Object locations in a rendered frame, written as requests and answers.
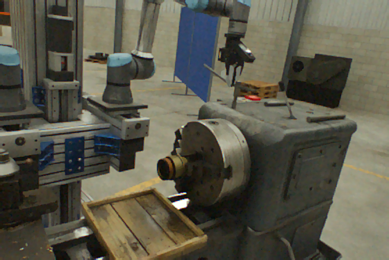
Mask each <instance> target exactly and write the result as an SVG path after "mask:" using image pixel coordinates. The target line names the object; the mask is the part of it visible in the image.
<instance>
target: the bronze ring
mask: <svg viewBox="0 0 389 260"><path fill-rule="evenodd" d="M187 162H188V161H187V159H186V158H185V157H181V156H180V155H179V154H173V155H171V156H167V157H165V158H164V159H160V160H159V161H158V162H157V172H158V176H159V177H160V179H162V180H163V181H164V180H170V181H171V180H175V179H177V180H180V179H183V178H184V176H185V163H187Z"/></svg>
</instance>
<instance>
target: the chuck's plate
mask: <svg viewBox="0 0 389 260"><path fill-rule="evenodd" d="M216 120H220V121H222V122H223V123H225V124H227V125H228V126H229V127H230V128H231V129H232V130H233V133H234V134H235V135H236V136H237V138H238V140H239V142H240V144H241V147H242V153H243V157H244V163H245V171H244V177H243V180H242V184H241V188H240V190H239V191H238V192H237V193H236V195H235V196H234V197H238V196H239V195H241V193H242V192H243V190H244V189H245V188H246V187H247V184H248V183H249V179H250V172H251V154H250V151H249V147H248V144H247V142H246V140H245V138H244V136H243V135H242V133H241V131H240V130H239V129H238V128H237V126H236V125H234V124H233V123H231V122H229V121H228V120H224V119H221V118H217V119H216ZM234 197H232V198H234ZM232 198H231V199H232Z"/></svg>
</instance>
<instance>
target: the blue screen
mask: <svg viewBox="0 0 389 260"><path fill-rule="evenodd" d="M221 20H222V18H221V17H211V16H207V15H206V14H205V13H200V12H195V11H193V10H190V9H189V8H187V7H184V8H183V6H181V10H180V17H179V29H178V42H177V48H176V60H175V66H174V78H173V81H166V80H162V81H166V82H175V83H184V84H186V90H185V94H179V93H171V95H184V96H192V97H200V98H201V99H202V100H203V101H204V102H205V103H206V102H209V101H210V92H211V88H212V83H213V75H214V74H213V73H212V72H211V71H210V70H207V69H206V68H205V67H204V64H205V65H207V66H208V67H209V68H211V69H212V70H214V65H215V57H216V52H217V43H218V38H219V34H220V25H221ZM175 77H177V78H178V79H180V80H181V81H182V82H179V81H175ZM188 88H189V89H191V90H192V91H193V92H194V93H195V94H196V95H187V91H188Z"/></svg>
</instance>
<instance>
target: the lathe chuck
mask: <svg viewBox="0 0 389 260"><path fill-rule="evenodd" d="M209 122H216V123H218V124H211V123H209ZM187 126H188V129H189V132H190V135H191V138H192V142H193V144H194V148H195V150H196V152H199V154H197V155H195V156H191V157H188V158H186V159H187V161H188V162H191V161H207V162H209V163H213V164H215V165H218V166H220V167H223V168H228V165H230V167H231V177H230V178H229V179H223V178H219V179H207V178H205V177H199V178H197V177H194V179H193V181H192V183H191V185H190V187H189V189H188V192H187V195H186V196H187V197H188V198H189V199H190V200H191V201H192V202H194V203H195V204H196V205H199V206H211V205H214V204H217V203H220V202H223V201H226V200H229V199H231V198H232V197H234V196H235V195H236V193H237V192H238V191H239V190H240V188H241V184H242V180H243V177H244V171H245V163H244V157H243V153H242V147H241V144H240V142H239V140H238V138H237V136H236V135H235V134H234V133H233V130H232V129H231V128H230V127H229V126H228V125H227V124H225V123H223V122H222V121H220V120H216V119H208V120H193V121H189V122H187ZM224 197H228V198H226V199H225V200H223V201H221V200H222V199H223V198H224Z"/></svg>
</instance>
